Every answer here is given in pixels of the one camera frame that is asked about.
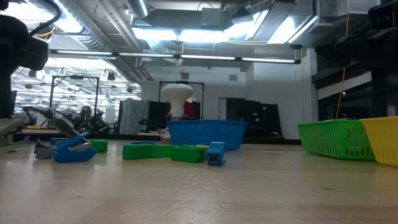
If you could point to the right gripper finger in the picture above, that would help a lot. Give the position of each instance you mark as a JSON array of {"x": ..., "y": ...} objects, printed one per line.
[{"x": 331, "y": 53}]

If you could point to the green plastic basket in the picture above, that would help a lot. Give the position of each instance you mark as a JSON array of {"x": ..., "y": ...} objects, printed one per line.
[{"x": 335, "y": 140}]

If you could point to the yellow plastic basket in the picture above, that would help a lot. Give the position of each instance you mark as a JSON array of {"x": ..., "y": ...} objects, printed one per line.
[{"x": 384, "y": 140}]

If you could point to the blue plastic basket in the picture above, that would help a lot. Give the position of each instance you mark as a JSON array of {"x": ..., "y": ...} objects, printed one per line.
[{"x": 206, "y": 133}]

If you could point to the yellow stapler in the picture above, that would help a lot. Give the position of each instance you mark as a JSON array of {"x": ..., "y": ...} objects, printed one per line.
[{"x": 202, "y": 146}]

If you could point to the green stapler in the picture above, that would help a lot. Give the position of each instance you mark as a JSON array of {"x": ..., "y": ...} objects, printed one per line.
[
  {"x": 99, "y": 146},
  {"x": 186, "y": 155},
  {"x": 138, "y": 152}
]

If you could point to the dark grey staple remover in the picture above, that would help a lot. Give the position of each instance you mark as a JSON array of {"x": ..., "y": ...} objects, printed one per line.
[{"x": 62, "y": 124}]

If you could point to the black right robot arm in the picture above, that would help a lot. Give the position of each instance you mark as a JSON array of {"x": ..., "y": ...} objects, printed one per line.
[{"x": 384, "y": 93}]

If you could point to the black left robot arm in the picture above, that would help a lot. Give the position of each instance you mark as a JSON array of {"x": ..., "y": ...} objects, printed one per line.
[{"x": 18, "y": 46}]

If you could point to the black cabinet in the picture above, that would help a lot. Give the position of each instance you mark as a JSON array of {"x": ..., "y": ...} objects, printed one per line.
[{"x": 261, "y": 115}]

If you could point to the grey ceiling box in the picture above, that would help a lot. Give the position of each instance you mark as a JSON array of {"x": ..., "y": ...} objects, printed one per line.
[{"x": 211, "y": 17}]

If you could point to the long LED light bar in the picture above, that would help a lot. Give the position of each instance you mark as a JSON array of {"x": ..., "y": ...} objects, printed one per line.
[{"x": 205, "y": 57}]

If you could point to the person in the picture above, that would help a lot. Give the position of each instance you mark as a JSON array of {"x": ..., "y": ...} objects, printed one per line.
[
  {"x": 85, "y": 113},
  {"x": 189, "y": 109}
]

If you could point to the white brass mushroom lamp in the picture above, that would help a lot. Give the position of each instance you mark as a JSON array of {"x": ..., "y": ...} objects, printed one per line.
[{"x": 177, "y": 93}]

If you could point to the grey hanging cloth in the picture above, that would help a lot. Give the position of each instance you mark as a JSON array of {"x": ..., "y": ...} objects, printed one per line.
[{"x": 133, "y": 115}]

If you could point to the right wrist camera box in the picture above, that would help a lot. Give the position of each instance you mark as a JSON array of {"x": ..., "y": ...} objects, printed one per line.
[{"x": 384, "y": 15}]

